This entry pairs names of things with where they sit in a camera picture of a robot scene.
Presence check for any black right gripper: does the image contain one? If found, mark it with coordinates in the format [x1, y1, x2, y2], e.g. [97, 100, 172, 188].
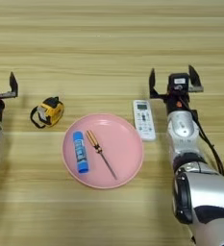
[149, 64, 204, 113]

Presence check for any yellow black tape measure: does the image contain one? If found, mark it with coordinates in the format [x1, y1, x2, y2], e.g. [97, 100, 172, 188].
[30, 96, 65, 130]

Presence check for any orange handle screwdriver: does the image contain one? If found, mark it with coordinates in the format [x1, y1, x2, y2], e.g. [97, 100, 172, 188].
[86, 129, 118, 181]

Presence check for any right gripper small black box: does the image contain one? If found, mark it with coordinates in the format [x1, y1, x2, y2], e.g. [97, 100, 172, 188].
[167, 72, 190, 92]

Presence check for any white remote control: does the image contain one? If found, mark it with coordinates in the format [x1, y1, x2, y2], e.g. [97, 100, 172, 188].
[132, 99, 157, 142]

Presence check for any pink round plate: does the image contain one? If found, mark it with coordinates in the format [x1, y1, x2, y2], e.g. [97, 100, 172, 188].
[62, 112, 145, 190]

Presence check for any blue glue stick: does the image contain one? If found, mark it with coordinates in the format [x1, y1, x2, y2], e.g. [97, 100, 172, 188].
[72, 130, 90, 174]

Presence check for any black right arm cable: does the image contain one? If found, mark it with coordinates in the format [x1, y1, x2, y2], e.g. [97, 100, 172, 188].
[180, 95, 224, 177]

